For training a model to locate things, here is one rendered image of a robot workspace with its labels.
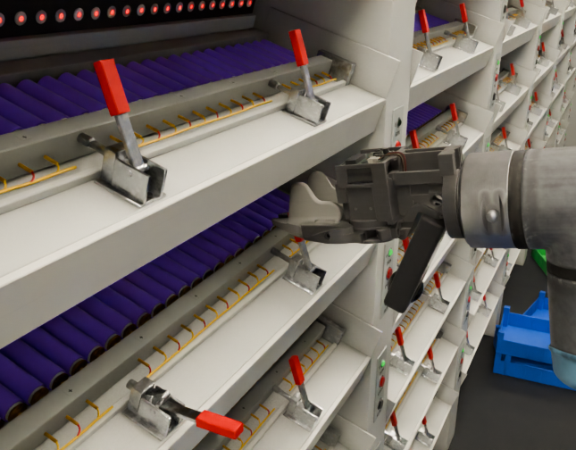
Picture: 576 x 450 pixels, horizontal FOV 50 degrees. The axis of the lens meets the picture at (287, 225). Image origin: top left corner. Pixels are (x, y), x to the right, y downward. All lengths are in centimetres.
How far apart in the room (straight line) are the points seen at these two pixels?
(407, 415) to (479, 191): 94
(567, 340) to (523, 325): 183
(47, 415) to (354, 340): 56
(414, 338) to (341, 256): 59
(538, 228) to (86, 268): 37
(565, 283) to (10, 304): 43
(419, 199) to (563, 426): 160
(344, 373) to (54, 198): 58
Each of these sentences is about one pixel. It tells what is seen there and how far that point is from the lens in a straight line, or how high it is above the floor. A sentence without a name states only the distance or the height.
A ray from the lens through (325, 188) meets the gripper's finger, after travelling 68.
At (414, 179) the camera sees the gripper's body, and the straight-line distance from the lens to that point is 60.
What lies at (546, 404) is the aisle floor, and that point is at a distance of 222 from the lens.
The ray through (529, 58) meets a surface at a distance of 218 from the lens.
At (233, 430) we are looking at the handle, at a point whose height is 96.
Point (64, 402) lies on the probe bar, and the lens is 50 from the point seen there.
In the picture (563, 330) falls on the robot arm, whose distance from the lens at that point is 60.
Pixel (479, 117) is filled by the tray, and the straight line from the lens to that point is 151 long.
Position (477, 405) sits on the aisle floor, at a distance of 214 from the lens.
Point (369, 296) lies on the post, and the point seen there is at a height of 84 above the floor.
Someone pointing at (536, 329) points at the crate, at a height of 9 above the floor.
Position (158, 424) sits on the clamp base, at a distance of 51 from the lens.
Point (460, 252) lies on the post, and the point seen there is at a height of 63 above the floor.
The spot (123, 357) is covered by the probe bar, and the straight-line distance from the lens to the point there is 54.
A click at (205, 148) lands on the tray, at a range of 52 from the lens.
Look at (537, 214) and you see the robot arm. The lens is 56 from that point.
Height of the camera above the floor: 127
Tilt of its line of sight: 22 degrees down
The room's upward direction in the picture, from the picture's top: straight up
